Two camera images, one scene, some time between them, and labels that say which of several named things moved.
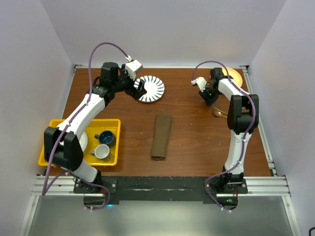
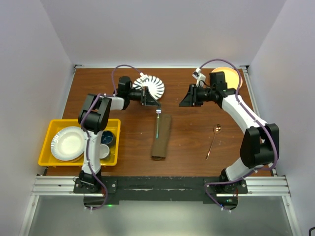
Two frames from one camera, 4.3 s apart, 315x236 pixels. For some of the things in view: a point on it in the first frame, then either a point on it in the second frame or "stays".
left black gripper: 137,93 to 147,100
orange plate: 234,74 stays
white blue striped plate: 154,86 stays
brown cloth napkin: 161,137 stays
